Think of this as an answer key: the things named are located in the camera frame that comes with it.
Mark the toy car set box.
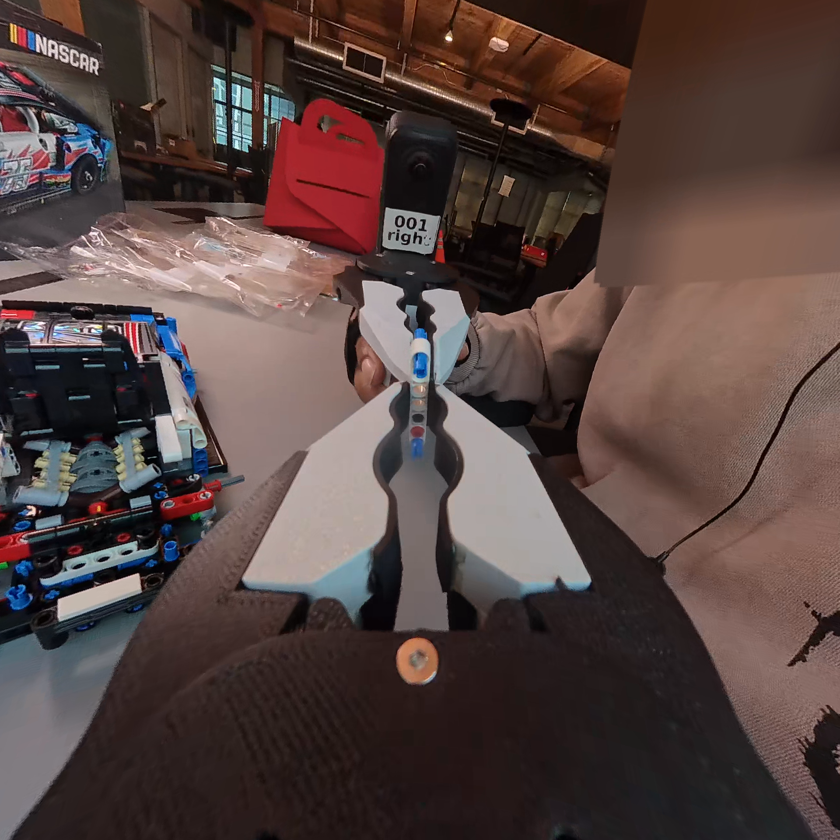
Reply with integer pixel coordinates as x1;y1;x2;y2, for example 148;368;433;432
0;13;126;247

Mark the silver ventilation duct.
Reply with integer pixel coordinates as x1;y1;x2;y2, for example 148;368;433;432
292;36;621;142

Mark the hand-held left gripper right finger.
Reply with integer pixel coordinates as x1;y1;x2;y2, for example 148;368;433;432
428;386;593;627

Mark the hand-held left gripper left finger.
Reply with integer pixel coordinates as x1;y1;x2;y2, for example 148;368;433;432
240;382;406;630

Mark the black floor lamp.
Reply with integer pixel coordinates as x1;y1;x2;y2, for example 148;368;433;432
476;98;534;227

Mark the grey desk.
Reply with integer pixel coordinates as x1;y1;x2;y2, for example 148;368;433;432
0;200;546;821

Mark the pile of clear plastic bags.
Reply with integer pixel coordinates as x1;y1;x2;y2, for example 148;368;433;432
7;213;355;319

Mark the large paned window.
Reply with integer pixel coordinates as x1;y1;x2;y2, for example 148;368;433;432
210;62;296;155

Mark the white brick beam with pins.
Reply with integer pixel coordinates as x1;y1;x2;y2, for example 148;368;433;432
407;327;434;460

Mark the brick-built toy race car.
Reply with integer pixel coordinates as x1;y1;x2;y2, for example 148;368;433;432
0;301;245;647

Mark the red felt bag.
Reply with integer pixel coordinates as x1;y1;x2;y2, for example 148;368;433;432
264;98;385;256

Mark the person's right forearm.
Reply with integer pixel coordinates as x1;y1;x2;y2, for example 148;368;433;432
453;272;631;421

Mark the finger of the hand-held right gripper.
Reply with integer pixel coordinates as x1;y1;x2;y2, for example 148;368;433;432
358;281;421;388
422;289;473;388

